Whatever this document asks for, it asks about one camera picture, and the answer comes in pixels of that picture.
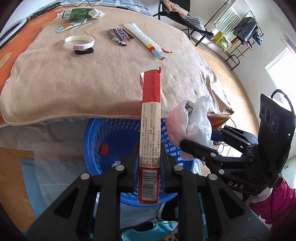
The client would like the red long snack wrapper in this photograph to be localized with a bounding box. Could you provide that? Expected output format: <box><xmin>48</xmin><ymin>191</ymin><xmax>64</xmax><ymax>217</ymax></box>
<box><xmin>138</xmin><ymin>62</ymin><xmax>161</xmax><ymax>204</ymax></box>

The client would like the white pink plastic bag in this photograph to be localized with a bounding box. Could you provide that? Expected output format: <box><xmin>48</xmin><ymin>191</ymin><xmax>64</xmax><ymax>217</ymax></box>
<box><xmin>166</xmin><ymin>95</ymin><xmax>213</xmax><ymax>148</ymax></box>

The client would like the white Lakers wristband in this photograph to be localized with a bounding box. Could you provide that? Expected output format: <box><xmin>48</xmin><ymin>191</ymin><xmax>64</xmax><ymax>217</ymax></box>
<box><xmin>63</xmin><ymin>36</ymin><xmax>95</xmax><ymax>50</ymax></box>

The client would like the brown Snickers wrapper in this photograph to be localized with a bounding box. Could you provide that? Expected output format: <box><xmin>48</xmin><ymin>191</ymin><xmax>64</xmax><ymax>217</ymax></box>
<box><xmin>107</xmin><ymin>28</ymin><xmax>134</xmax><ymax>47</ymax></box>

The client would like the orange floral bedsheet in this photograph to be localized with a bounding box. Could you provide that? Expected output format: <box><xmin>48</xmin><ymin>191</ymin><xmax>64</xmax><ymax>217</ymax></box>
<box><xmin>0</xmin><ymin>6</ymin><xmax>64</xmax><ymax>126</ymax></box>

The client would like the yellow box on rack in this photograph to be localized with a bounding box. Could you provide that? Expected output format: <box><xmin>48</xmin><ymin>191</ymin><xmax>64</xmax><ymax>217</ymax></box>
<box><xmin>212</xmin><ymin>32</ymin><xmax>232</xmax><ymax>52</ymax></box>

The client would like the black clothes drying rack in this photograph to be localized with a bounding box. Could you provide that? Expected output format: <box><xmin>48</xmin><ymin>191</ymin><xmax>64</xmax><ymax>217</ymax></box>
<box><xmin>205</xmin><ymin>1</ymin><xmax>264</xmax><ymax>70</ymax></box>

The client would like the blue plaid bedsheet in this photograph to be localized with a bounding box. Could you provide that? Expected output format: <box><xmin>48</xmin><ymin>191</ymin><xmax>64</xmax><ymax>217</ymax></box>
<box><xmin>60</xmin><ymin>0</ymin><xmax>152</xmax><ymax>16</ymax></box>

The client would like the green white milk carton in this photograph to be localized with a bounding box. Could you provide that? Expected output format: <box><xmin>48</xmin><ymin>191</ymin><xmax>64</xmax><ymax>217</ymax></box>
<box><xmin>57</xmin><ymin>8</ymin><xmax>105</xmax><ymax>20</ymax></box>

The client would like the beige fleece blanket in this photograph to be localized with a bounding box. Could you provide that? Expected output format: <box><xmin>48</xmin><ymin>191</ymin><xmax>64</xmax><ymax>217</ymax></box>
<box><xmin>1</xmin><ymin>7</ymin><xmax>233</xmax><ymax>126</ymax></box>

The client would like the black power cable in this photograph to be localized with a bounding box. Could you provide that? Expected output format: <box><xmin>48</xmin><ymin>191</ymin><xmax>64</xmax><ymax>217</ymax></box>
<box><xmin>28</xmin><ymin>0</ymin><xmax>93</xmax><ymax>19</ymax></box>

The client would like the white ring light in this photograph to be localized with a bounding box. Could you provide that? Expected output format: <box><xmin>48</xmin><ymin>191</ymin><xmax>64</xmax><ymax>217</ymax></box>
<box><xmin>0</xmin><ymin>18</ymin><xmax>28</xmax><ymax>49</ymax></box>

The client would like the light blue orange wrapper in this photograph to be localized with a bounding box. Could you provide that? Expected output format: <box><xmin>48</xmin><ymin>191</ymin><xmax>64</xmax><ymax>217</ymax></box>
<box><xmin>54</xmin><ymin>19</ymin><xmax>87</xmax><ymax>33</ymax></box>

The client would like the white long striped wrapper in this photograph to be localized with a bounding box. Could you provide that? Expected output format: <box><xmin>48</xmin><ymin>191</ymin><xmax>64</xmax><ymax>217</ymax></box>
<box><xmin>123</xmin><ymin>23</ymin><xmax>172</xmax><ymax>60</ymax></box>

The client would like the black hair tie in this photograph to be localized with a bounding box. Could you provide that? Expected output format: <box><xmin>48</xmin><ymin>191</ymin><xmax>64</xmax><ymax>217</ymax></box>
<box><xmin>74</xmin><ymin>47</ymin><xmax>95</xmax><ymax>55</ymax></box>

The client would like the black folding chair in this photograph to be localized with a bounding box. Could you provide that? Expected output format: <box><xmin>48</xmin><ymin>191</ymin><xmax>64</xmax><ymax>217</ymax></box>
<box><xmin>153</xmin><ymin>0</ymin><xmax>215</xmax><ymax>46</ymax></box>

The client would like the red bottle cap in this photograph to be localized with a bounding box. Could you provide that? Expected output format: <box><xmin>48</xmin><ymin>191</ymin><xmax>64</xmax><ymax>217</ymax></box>
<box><xmin>100</xmin><ymin>144</ymin><xmax>109</xmax><ymax>156</ymax></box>

